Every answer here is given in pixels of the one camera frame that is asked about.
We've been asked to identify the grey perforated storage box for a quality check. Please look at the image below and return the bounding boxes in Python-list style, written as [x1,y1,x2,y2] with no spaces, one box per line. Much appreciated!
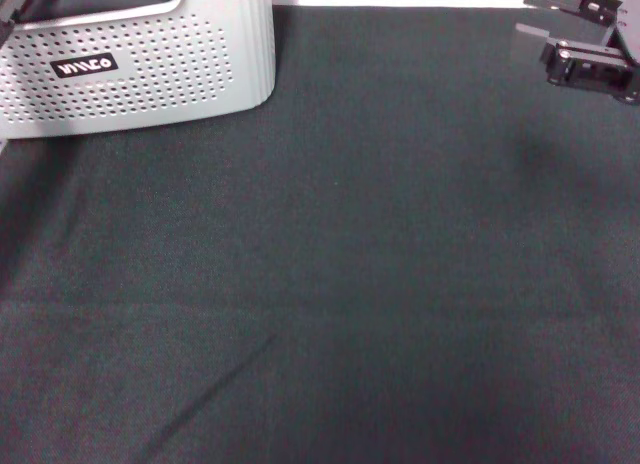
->
[0,0,277,141]

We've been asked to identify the black tablecloth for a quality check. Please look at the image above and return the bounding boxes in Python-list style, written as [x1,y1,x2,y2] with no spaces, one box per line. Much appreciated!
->
[0,3,640,464]

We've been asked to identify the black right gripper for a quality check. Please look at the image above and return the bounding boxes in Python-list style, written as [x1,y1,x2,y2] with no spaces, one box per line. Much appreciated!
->
[514,0,640,105]

